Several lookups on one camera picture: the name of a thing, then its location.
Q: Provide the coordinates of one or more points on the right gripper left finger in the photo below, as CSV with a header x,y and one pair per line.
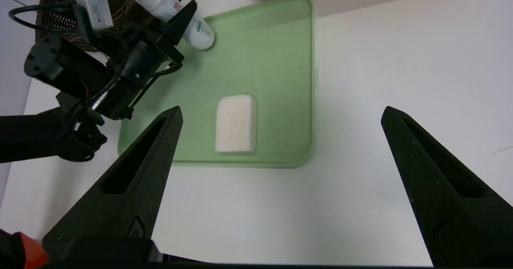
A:
x,y
132,193

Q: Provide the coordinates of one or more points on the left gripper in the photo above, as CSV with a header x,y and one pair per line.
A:
x,y
148,52

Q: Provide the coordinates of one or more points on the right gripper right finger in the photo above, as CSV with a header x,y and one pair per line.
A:
x,y
449,209

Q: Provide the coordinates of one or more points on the white spray bottle silver cap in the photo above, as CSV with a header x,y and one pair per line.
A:
x,y
160,0

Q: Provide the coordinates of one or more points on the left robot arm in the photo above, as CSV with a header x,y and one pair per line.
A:
x,y
60,68

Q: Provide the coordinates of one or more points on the dark brown wicker basket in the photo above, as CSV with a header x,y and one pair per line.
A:
x,y
122,4

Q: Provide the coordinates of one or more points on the light green plastic tray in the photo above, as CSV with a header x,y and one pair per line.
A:
x,y
272,80

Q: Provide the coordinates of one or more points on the white soap bar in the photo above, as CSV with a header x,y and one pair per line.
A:
x,y
236,122

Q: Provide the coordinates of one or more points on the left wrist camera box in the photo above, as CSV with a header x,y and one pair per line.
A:
x,y
96,8

